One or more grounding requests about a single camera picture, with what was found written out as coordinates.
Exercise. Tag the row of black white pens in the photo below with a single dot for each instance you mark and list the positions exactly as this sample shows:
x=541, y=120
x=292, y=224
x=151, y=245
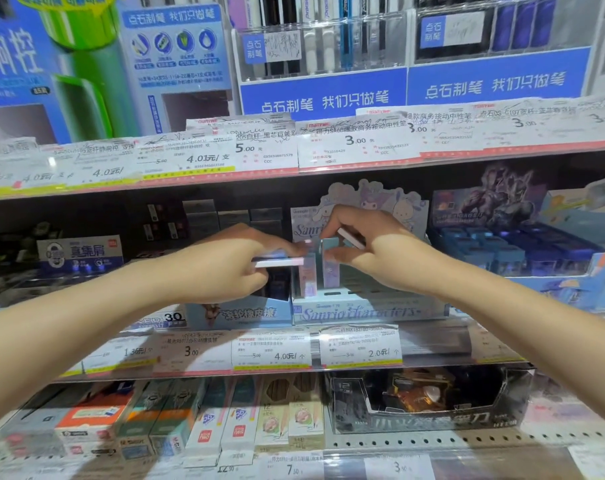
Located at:
x=327, y=24

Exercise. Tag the person's left thumb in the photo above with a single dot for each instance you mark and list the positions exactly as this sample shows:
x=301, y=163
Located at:
x=250, y=284

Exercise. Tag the brown packet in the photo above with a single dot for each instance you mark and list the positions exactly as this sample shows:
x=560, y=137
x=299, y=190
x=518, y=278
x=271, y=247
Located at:
x=417, y=389

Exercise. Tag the orange white pencil box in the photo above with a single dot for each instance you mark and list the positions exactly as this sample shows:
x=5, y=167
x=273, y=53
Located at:
x=95, y=419

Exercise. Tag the group of grey small boxes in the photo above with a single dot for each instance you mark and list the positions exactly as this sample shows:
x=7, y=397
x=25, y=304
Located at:
x=232, y=217

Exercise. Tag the blue cartoon eraser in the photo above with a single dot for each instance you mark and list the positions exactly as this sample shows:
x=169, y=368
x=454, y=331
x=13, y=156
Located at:
x=331, y=267

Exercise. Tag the group of dark small boxes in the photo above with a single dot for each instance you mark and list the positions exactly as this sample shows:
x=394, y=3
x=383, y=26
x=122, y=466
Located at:
x=162, y=222

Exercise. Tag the person's right forearm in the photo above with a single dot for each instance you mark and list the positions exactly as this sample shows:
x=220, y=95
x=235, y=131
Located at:
x=527, y=324

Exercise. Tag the person's left forearm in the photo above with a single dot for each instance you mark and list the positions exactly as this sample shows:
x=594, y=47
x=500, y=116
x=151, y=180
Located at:
x=77, y=324

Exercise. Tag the light blue cartoon display box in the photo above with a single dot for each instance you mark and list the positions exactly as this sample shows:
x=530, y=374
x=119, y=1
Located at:
x=362, y=307

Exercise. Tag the row of dark blue pens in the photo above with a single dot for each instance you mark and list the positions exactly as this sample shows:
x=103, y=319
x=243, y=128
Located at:
x=522, y=22

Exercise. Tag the pale blue eraser display box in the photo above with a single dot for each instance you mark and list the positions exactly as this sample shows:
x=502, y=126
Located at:
x=242, y=313

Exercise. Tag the blue green pen display stand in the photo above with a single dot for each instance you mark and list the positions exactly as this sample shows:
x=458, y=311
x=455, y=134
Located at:
x=82, y=59

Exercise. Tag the beige pencil box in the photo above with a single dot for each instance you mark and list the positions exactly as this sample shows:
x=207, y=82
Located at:
x=305, y=419
x=272, y=419

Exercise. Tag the blue robot print display box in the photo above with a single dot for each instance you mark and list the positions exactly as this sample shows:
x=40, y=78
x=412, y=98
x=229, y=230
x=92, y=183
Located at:
x=572, y=274

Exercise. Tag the person's right thumb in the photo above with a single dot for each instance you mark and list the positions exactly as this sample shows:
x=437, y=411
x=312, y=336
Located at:
x=345, y=255

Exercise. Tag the group of blue eraser packets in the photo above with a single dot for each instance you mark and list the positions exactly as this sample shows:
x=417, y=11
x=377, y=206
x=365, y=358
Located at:
x=512, y=247

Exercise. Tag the person's left hand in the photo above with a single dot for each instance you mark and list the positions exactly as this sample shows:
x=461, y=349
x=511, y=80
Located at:
x=217, y=267

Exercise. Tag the white perforated metal shelf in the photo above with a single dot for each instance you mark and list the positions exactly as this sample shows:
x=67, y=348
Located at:
x=482, y=437

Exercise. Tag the white blue eraser box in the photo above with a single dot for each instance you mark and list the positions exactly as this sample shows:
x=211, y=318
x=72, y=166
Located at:
x=80, y=252

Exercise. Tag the grey pencil box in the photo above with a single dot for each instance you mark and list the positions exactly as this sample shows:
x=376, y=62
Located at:
x=32, y=419

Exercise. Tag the white pencil box red label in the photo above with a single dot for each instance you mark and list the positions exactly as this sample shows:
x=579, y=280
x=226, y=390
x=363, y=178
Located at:
x=240, y=419
x=207, y=424

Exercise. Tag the pink cartoon eraser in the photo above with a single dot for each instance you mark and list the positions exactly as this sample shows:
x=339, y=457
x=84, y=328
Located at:
x=307, y=277

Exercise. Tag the black utility knife display box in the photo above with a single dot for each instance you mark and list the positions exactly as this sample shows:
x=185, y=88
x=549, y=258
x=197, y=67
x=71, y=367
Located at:
x=432, y=419

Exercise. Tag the row of shelf price tags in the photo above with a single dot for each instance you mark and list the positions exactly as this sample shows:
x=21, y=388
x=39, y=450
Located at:
x=327, y=467
x=262, y=147
x=272, y=347

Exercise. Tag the teal pencil box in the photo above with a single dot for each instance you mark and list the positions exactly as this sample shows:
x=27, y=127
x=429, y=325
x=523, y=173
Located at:
x=175, y=419
x=140, y=424

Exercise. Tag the clear pen rack blue label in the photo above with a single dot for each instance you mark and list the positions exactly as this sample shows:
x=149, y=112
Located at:
x=492, y=79
x=322, y=92

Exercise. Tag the white pink eraser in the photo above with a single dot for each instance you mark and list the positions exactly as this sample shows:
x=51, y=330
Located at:
x=282, y=262

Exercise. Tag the person's right hand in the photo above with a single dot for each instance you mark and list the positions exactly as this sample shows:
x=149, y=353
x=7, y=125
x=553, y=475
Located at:
x=392, y=254

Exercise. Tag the light blue cardboard box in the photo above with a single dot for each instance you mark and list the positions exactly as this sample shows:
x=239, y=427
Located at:
x=587, y=204

